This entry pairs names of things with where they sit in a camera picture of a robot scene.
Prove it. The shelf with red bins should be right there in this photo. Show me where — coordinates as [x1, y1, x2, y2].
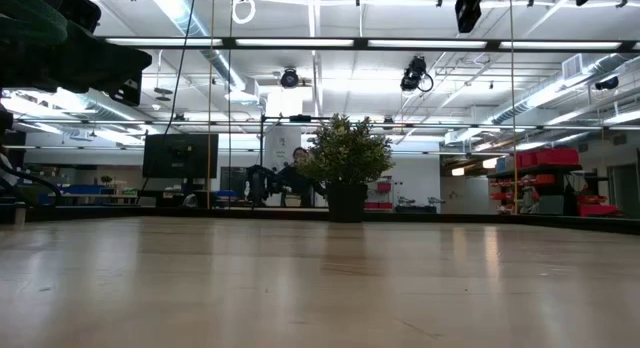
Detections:
[487, 146, 624, 218]

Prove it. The black hanging camera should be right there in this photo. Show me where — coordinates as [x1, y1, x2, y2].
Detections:
[278, 66, 301, 90]
[398, 55, 435, 95]

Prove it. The green potted plant black pot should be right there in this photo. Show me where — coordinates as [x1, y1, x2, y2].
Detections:
[298, 112, 396, 224]

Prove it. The overhead rig light bar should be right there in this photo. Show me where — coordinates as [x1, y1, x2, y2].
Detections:
[97, 36, 640, 52]

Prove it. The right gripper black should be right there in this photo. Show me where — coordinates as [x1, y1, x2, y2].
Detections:
[444, 0, 501, 34]

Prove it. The black monitor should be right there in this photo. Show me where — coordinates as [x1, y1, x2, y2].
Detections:
[142, 133, 220, 180]

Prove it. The person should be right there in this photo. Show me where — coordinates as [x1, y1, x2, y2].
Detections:
[276, 146, 327, 208]

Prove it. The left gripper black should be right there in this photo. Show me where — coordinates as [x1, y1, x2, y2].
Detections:
[0, 0, 154, 108]

